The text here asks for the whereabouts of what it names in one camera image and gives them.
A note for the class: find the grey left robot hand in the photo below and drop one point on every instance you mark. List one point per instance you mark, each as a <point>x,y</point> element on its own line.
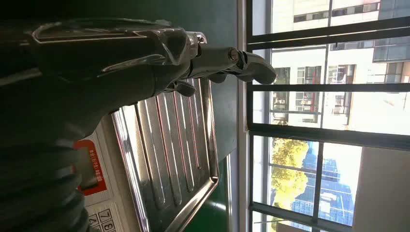
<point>96,70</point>

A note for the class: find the dark window frame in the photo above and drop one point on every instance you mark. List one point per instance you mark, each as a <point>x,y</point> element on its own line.
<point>320,134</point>

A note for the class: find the blue glass building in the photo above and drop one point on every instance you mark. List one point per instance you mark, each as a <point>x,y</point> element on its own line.
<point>336,195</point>

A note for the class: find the white building outside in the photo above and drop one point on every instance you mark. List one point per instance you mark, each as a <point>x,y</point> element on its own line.
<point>358,57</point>

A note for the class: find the white electronic scale steel tray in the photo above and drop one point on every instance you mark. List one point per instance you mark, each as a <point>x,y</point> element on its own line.
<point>169,144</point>

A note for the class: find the yellow-green tree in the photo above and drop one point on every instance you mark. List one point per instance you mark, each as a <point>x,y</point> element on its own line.
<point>288,179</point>

